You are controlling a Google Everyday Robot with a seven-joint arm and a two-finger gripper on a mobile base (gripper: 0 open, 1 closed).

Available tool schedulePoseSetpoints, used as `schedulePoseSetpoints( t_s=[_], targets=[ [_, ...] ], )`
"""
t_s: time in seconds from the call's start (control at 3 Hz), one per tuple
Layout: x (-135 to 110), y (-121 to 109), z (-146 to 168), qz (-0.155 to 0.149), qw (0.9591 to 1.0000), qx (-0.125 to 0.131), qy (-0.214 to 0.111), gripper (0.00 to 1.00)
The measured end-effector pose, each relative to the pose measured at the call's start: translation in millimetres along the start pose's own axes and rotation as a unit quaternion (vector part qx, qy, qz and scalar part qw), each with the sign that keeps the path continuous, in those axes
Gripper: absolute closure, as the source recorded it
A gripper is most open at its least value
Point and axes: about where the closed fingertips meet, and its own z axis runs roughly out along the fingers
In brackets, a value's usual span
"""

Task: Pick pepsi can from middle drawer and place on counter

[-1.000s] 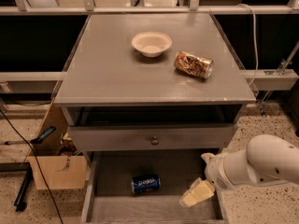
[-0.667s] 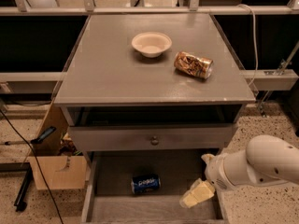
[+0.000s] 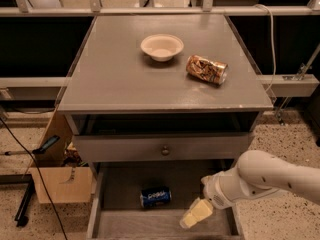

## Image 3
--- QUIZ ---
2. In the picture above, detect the black handled tool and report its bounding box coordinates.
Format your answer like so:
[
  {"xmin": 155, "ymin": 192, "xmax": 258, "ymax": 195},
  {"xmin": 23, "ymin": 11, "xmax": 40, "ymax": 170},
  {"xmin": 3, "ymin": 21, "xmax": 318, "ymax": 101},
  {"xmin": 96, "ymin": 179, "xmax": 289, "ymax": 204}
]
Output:
[{"xmin": 4, "ymin": 135, "xmax": 60, "ymax": 156}]

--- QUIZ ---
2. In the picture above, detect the white paper bowl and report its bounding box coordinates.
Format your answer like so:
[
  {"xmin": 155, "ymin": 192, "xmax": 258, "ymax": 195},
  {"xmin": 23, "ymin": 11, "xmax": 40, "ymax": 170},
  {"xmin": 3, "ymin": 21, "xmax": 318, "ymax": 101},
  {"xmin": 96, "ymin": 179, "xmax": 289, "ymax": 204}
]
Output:
[{"xmin": 140, "ymin": 34, "xmax": 184, "ymax": 62}]

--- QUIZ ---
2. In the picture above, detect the white cable on rail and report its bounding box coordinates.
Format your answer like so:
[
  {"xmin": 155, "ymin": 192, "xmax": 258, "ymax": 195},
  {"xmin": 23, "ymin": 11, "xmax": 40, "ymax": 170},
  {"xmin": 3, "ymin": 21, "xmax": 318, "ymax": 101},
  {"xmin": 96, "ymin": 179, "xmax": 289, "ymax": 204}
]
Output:
[{"xmin": 253, "ymin": 3, "xmax": 278, "ymax": 93}]

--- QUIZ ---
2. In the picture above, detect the metal railing frame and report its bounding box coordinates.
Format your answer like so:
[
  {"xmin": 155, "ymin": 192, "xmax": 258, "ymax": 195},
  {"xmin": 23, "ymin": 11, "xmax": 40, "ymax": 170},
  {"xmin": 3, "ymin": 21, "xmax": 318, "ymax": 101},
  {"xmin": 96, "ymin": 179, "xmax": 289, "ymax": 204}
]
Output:
[{"xmin": 0, "ymin": 0, "xmax": 320, "ymax": 97}]

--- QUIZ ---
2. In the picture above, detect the open grey middle drawer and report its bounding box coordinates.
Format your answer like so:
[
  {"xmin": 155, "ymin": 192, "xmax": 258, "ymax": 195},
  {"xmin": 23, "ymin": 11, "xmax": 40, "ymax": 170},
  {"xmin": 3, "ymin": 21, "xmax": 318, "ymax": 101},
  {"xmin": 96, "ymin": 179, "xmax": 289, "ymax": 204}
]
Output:
[{"xmin": 86, "ymin": 159, "xmax": 244, "ymax": 240}]

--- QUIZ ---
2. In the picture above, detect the grey top drawer with knob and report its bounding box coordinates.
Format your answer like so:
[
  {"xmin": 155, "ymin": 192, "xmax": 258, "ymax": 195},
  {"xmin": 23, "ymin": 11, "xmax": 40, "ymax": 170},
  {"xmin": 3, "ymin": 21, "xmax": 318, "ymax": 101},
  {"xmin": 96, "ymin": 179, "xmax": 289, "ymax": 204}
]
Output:
[{"xmin": 72, "ymin": 132, "xmax": 253, "ymax": 162}]

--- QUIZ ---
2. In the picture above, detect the orange patterned drink can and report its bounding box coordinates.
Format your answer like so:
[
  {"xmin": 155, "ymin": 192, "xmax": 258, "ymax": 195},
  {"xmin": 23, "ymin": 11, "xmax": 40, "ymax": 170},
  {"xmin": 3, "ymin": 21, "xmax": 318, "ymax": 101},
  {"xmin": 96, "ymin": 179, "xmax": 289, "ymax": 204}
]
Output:
[{"xmin": 186, "ymin": 55, "xmax": 228, "ymax": 85}]

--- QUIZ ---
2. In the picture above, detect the brown cardboard box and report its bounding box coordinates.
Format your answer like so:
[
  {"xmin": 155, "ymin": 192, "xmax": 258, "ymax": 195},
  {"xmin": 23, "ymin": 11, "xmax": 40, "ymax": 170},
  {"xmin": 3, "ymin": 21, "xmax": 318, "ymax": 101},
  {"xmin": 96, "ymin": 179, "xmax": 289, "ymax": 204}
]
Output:
[{"xmin": 28, "ymin": 112, "xmax": 93, "ymax": 204}]

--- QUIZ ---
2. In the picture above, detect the black floor cable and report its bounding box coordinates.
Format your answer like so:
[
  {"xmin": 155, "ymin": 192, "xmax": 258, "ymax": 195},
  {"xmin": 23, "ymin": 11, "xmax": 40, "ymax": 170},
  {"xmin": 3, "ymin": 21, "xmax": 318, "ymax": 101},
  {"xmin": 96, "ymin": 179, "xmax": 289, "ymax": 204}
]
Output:
[{"xmin": 0, "ymin": 117, "xmax": 69, "ymax": 240}]

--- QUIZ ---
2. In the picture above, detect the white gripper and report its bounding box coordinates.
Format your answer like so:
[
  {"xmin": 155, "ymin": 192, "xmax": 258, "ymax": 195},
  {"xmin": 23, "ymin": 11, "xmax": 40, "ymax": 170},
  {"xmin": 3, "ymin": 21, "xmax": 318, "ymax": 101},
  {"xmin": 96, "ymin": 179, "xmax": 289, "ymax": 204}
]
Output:
[{"xmin": 179, "ymin": 173, "xmax": 233, "ymax": 229}]

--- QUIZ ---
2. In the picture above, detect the blue pepsi can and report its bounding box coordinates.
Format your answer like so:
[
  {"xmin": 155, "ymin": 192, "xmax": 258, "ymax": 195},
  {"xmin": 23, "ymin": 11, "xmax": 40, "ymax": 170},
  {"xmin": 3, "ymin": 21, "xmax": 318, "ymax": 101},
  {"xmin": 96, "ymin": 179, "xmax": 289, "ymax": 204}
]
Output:
[{"xmin": 140, "ymin": 186, "xmax": 171, "ymax": 208}]

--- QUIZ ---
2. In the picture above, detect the grey wooden drawer cabinet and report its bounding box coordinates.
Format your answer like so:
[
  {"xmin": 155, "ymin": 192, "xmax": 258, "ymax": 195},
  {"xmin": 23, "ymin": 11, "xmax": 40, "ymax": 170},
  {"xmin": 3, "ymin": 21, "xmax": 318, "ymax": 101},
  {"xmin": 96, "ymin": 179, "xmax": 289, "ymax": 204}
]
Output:
[{"xmin": 57, "ymin": 13, "xmax": 275, "ymax": 240}]

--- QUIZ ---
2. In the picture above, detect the black metal stand foot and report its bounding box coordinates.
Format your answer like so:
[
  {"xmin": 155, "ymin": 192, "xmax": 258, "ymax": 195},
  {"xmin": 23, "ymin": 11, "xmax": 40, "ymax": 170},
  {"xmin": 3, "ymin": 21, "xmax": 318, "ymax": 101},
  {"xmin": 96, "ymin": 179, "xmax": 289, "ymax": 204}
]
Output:
[{"xmin": 15, "ymin": 180, "xmax": 35, "ymax": 227}]

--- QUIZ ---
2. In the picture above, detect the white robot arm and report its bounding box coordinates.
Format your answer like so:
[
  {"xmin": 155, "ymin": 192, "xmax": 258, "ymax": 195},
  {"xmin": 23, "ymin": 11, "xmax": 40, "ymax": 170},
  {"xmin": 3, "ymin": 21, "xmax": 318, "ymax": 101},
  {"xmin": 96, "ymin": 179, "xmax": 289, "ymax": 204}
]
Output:
[{"xmin": 180, "ymin": 150, "xmax": 320, "ymax": 229}]

